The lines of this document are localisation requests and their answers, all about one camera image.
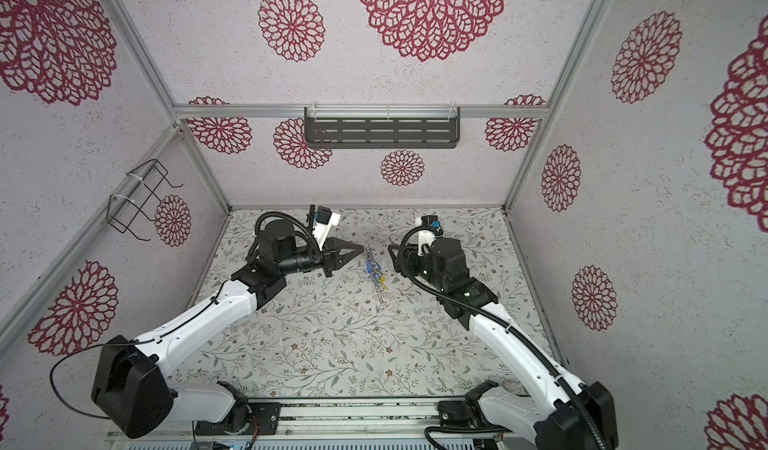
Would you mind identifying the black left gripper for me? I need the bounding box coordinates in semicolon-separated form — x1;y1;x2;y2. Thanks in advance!
279;237;364;278

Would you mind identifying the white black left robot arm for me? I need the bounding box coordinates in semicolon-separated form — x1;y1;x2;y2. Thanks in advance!
91;207;365;439

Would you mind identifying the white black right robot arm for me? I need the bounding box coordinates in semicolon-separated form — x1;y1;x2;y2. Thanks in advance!
388;237;619;449

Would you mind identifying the black corrugated left cable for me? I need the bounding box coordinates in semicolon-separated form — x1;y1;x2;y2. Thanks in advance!
248;211;324;265

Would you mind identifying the black corrugated cable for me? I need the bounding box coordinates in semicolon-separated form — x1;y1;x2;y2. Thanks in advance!
248;211;324;265
395;226;607;450

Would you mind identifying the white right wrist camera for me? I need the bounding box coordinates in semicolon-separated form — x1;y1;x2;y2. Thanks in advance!
417;214;444;257

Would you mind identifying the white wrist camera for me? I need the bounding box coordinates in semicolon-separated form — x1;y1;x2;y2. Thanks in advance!
307;205;341;249
417;214;444;257

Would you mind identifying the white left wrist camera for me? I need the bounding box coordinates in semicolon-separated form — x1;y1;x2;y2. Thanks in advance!
307;205;341;249

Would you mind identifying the grey slotted wall shelf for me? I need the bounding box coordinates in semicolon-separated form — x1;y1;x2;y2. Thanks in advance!
303;107;461;150

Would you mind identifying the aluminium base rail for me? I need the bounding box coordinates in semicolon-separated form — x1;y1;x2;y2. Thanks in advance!
101;397;541;450

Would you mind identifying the black corrugated right cable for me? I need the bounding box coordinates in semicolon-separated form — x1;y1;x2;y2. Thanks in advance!
395;226;607;450

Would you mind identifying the black wire wall basket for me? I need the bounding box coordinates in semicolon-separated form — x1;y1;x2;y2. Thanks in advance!
105;158;183;242

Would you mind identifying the thin black left cable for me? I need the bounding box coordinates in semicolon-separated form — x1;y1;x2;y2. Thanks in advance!
49;281;232;421

